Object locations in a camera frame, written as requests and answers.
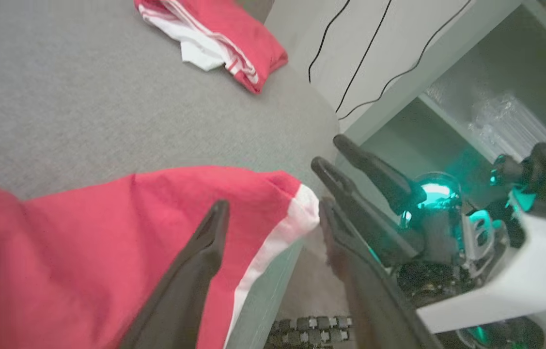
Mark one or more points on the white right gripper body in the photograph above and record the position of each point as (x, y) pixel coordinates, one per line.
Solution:
(520, 276)

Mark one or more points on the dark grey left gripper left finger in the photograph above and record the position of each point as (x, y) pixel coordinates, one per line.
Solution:
(180, 291)

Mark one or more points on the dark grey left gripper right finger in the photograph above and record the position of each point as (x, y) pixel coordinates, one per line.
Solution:
(374, 305)

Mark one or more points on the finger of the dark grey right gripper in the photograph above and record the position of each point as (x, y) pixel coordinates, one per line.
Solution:
(365, 218)
(384, 177)

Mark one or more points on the red Bulls basketball jersey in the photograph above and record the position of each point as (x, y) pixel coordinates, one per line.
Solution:
(59, 266)

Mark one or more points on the clear plastic bag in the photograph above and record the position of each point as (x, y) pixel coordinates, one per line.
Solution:
(510, 126)

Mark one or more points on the white open shelf cabinet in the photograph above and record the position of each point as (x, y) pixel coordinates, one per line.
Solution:
(495, 63)

